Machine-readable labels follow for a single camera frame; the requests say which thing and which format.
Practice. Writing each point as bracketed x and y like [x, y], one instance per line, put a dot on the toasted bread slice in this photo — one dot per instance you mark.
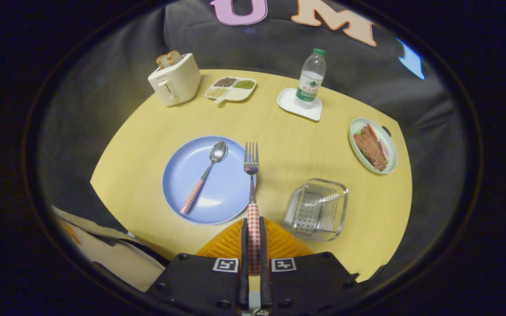
[162, 61]
[175, 57]

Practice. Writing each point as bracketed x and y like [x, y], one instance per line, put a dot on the white divided grain tray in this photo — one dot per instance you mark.
[235, 93]

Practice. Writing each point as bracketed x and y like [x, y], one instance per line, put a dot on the pale green oval plate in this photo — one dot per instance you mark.
[390, 158]

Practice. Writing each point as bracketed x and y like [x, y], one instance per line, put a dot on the white square coaster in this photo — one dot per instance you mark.
[288, 102]

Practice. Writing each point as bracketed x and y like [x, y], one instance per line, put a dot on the blue round plate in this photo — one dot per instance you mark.
[222, 193]

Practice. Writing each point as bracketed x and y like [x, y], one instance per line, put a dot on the brown meat slices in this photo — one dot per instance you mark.
[369, 149]

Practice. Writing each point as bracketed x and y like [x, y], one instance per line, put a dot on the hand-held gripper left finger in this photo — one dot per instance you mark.
[244, 245]

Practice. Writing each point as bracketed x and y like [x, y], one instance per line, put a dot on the white bag with orange print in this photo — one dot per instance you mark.
[112, 259]

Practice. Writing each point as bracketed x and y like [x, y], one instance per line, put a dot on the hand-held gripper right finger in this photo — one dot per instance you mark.
[264, 245]

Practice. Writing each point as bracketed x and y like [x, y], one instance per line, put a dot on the cream toaster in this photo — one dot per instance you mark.
[178, 83]

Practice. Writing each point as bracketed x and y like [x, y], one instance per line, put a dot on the clear water bottle green cap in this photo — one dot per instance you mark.
[310, 83]

